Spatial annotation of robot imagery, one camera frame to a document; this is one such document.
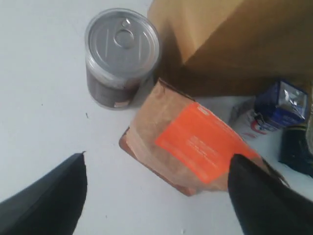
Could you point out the kraft coffee pouch orange label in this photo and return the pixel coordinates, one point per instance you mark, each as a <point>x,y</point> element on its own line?
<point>184,143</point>

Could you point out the brown paper shopping bag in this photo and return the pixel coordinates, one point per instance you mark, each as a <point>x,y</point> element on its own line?
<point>234,47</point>

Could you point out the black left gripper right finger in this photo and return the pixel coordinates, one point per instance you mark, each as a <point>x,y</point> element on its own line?
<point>263,204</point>

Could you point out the spaghetti pack dark wrapper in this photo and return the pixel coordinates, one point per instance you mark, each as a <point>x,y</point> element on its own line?
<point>298,144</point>

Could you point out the silver pull-tab can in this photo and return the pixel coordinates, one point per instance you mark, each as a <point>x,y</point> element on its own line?
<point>122,51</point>

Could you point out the small blue white milk carton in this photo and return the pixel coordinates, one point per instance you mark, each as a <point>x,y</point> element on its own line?
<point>257,116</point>

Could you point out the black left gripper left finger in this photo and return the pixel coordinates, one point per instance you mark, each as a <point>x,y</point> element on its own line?
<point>50,206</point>

